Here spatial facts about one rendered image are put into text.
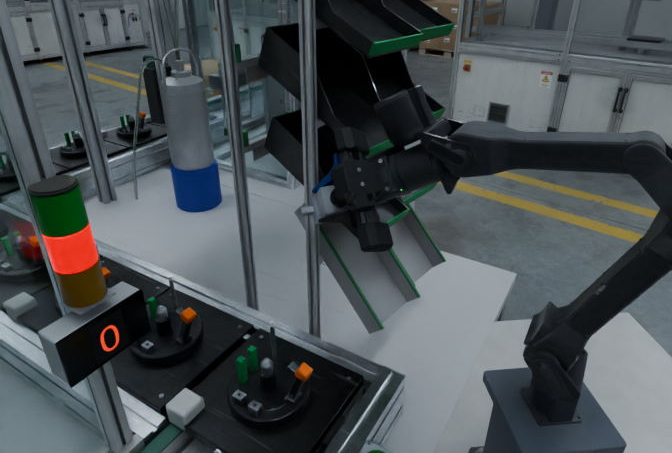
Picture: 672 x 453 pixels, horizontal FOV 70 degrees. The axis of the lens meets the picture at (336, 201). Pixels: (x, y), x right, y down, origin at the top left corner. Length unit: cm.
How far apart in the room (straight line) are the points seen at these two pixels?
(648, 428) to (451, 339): 39
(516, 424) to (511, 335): 47
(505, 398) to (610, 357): 49
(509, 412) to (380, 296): 35
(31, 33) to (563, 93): 813
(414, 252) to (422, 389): 30
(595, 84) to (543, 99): 43
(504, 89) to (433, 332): 388
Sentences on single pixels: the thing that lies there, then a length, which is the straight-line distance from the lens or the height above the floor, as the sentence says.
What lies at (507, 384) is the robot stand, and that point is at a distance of 82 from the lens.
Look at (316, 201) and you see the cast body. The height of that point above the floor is 130.
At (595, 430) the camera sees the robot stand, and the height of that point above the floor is 106.
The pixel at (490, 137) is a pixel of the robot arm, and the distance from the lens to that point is 59.
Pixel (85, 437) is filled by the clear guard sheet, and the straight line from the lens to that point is 85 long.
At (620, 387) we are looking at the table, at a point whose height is 86.
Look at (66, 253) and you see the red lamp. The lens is 63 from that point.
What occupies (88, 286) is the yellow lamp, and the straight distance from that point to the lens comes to 66.
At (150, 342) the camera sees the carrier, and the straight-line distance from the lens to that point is 99.
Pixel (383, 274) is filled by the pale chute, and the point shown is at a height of 104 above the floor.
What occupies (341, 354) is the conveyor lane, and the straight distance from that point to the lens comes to 97.
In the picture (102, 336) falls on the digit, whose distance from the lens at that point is 70.
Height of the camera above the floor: 164
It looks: 27 degrees down
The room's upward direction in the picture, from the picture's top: straight up
